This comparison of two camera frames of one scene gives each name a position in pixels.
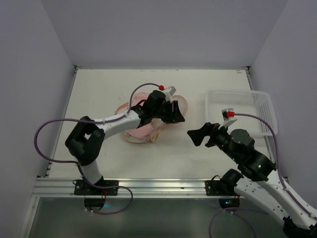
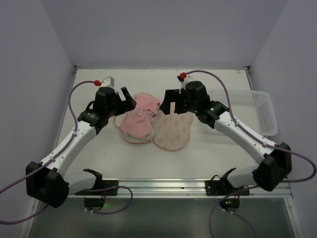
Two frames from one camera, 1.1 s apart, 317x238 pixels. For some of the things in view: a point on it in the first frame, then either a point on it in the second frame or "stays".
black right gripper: [210, 134] -> [176, 101]
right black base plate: [220, 188] stays
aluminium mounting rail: [139, 187] stays
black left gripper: [170, 110] -> [123, 103]
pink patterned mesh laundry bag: [150, 132] -> [171, 132]
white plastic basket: [257, 103] stays
